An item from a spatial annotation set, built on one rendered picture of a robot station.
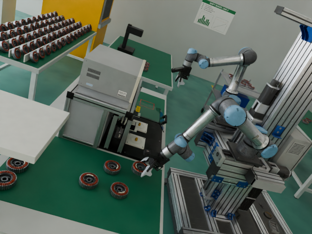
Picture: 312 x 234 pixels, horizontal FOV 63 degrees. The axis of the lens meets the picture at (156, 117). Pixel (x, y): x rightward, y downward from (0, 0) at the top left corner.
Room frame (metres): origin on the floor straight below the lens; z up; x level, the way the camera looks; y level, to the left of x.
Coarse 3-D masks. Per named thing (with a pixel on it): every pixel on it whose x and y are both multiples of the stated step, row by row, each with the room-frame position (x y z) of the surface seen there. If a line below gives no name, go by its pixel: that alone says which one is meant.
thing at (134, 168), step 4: (132, 164) 1.33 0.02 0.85; (136, 164) 1.35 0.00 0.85; (140, 164) 1.37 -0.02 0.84; (144, 164) 1.38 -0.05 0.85; (132, 168) 1.31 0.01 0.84; (136, 168) 1.31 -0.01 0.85; (140, 168) 1.35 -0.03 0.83; (144, 168) 1.36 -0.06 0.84; (136, 172) 1.29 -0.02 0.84; (140, 172) 1.29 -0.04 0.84
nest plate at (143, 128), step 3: (135, 120) 2.01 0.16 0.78; (138, 123) 1.98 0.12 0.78; (141, 123) 2.00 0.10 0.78; (144, 123) 2.02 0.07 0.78; (135, 126) 1.91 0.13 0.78; (138, 126) 1.93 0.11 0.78; (141, 126) 1.95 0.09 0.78; (144, 126) 1.97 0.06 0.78; (147, 126) 1.99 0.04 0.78; (138, 129) 1.89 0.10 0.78; (141, 129) 1.91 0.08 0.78; (144, 129) 1.93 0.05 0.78; (144, 132) 1.89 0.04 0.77
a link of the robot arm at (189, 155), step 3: (186, 147) 1.40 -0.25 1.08; (186, 150) 1.39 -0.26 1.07; (189, 150) 1.41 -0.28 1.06; (183, 153) 1.37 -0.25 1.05; (186, 153) 1.38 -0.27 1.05; (189, 153) 1.40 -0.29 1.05; (192, 153) 1.42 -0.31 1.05; (183, 156) 1.38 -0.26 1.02; (186, 156) 1.38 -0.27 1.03; (189, 156) 1.39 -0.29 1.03; (192, 156) 1.41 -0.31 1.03; (186, 159) 1.39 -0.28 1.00; (189, 159) 1.40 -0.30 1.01; (192, 159) 1.40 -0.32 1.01
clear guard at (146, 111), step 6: (138, 102) 1.79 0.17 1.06; (144, 108) 1.73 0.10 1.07; (150, 108) 1.77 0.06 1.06; (156, 108) 1.81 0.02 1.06; (138, 114) 1.60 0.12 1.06; (144, 114) 1.63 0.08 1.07; (150, 114) 1.67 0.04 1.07; (156, 114) 1.71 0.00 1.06; (162, 114) 1.81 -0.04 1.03; (150, 120) 1.59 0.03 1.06; (156, 120) 1.62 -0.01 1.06; (162, 120) 1.72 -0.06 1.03; (162, 126) 1.64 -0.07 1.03
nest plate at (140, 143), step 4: (128, 136) 1.72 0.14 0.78; (132, 136) 1.74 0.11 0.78; (136, 136) 1.77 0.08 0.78; (140, 136) 1.79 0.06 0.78; (128, 140) 1.67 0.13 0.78; (132, 140) 1.69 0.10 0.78; (140, 140) 1.74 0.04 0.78; (144, 140) 1.76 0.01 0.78; (128, 144) 1.63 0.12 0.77; (132, 144) 1.64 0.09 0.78; (136, 144) 1.66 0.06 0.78; (140, 144) 1.68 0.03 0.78; (140, 148) 1.65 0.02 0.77
